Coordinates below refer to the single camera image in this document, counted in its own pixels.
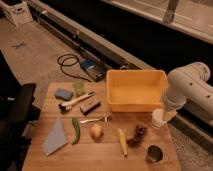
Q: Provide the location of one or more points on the white small cup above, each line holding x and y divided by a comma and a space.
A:
157, 119

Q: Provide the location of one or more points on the blue sponge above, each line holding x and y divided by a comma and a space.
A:
63, 94

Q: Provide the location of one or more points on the dark eraser block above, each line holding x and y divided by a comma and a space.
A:
89, 106

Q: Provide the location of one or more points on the metal cup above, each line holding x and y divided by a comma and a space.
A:
154, 154

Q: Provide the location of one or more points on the metal fork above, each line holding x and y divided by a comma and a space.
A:
104, 119

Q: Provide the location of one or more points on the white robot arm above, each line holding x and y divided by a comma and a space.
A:
189, 82

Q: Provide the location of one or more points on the blue power box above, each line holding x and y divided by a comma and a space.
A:
93, 70

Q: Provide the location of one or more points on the green plastic cup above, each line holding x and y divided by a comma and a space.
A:
78, 88

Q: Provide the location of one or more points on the black chair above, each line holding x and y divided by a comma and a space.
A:
16, 110

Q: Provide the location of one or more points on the blue cloth towel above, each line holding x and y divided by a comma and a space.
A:
55, 139

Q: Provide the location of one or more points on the white cardboard box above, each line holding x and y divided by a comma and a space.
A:
17, 14

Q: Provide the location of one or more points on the yellow plastic bin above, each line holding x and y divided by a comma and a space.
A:
135, 90

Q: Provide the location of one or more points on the yellow corn cob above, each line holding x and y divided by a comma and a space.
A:
122, 141

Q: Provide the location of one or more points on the green chili pepper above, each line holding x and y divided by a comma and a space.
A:
76, 126

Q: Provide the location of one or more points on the yellow onion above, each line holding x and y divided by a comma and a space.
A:
96, 132

